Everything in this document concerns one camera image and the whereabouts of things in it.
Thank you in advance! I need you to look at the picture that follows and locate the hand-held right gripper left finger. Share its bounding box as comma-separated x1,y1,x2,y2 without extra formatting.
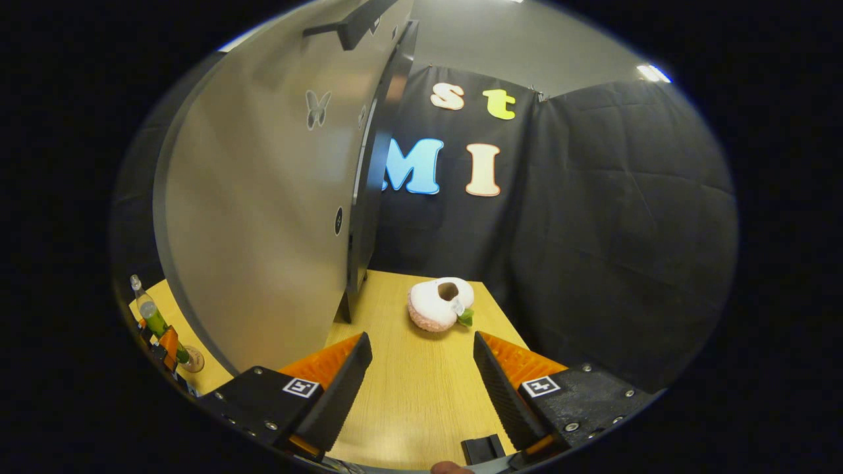
198,332,373,461

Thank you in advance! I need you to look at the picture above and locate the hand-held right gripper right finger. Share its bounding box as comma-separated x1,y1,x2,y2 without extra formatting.
474,331,663,465

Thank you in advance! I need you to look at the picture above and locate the green label bottle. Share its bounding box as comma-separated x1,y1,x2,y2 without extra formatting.
130,275,193,367

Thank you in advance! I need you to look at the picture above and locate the clear round coaster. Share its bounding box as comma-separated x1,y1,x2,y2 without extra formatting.
178,346,206,375

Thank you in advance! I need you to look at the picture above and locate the grey cabinet door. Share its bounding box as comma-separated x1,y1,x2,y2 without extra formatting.
153,0,416,376

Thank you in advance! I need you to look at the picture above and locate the dark grey cabinet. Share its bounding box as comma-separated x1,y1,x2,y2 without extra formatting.
339,20,420,323

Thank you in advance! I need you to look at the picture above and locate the black cabinet door handle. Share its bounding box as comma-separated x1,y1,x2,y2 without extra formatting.
303,0,399,52

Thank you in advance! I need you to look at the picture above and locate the white pink plush toy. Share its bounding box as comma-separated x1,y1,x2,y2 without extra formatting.
406,276,476,333

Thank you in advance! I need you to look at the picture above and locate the black backdrop cloth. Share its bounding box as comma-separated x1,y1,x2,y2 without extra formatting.
372,63,738,396

